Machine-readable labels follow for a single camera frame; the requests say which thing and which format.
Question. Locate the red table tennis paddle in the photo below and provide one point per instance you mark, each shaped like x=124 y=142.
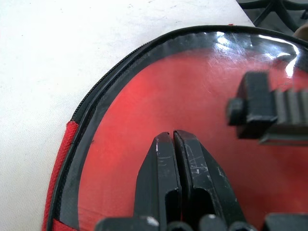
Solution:
x=192 y=96

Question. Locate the black and red paddle case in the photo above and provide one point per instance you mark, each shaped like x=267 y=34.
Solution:
x=79 y=134

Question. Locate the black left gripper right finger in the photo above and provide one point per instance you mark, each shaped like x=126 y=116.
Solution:
x=202 y=178

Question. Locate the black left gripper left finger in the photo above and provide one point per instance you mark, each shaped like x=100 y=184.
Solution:
x=156 y=173

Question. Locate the black metal chair base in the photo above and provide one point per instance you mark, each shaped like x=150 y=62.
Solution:
x=269 y=9

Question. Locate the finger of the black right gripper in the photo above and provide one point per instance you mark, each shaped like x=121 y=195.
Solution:
x=257 y=101
x=286 y=134

